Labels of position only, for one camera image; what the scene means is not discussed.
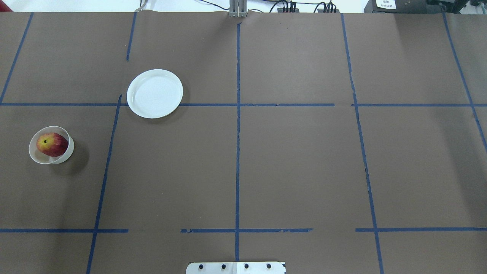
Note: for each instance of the white round plate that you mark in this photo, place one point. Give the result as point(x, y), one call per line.
point(155, 93)

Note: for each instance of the white bowl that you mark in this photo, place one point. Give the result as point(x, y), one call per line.
point(40, 158)

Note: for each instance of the brown paper table cover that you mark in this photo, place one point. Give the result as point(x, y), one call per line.
point(335, 143)

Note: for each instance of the red yellow apple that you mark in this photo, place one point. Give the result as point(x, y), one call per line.
point(52, 144)

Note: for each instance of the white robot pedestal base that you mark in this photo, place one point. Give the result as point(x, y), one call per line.
point(258, 267)

